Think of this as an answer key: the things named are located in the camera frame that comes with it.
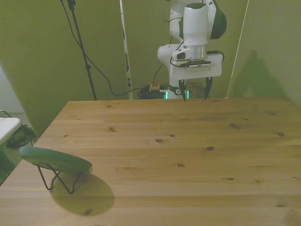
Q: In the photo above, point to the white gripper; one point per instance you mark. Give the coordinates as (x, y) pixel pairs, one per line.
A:
(196, 71)

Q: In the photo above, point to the green round plate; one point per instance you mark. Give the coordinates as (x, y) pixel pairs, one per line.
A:
(56, 160)

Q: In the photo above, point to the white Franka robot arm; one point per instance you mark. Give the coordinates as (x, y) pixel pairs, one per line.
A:
(195, 26)

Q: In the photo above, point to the white vertical pole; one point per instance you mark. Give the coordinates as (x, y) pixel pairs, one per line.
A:
(126, 51)

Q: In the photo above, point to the dark green bag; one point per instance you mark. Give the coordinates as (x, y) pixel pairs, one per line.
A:
(20, 137)

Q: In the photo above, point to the white side table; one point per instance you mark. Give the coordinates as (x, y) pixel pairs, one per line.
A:
(7, 127)

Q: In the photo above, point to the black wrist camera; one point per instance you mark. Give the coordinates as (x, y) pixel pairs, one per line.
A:
(195, 63)

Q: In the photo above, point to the black camera tripod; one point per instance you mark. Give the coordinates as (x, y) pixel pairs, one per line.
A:
(82, 49)

